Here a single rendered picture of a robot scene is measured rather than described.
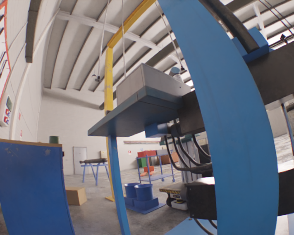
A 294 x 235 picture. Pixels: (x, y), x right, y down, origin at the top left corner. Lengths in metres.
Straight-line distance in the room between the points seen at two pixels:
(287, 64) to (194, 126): 0.54
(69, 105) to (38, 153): 10.83
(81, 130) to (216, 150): 11.21
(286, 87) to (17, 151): 1.55
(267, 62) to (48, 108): 11.63
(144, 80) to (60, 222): 1.15
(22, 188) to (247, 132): 1.25
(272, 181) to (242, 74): 0.28
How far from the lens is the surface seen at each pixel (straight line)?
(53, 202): 1.16
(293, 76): 0.65
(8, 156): 1.17
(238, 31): 0.66
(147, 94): 0.52
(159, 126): 0.90
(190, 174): 2.02
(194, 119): 0.67
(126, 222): 1.26
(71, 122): 11.40
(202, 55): 0.46
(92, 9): 7.09
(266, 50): 0.66
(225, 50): 0.44
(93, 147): 11.43
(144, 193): 2.05
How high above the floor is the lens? 0.78
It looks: 18 degrees up
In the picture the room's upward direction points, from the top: 8 degrees counter-clockwise
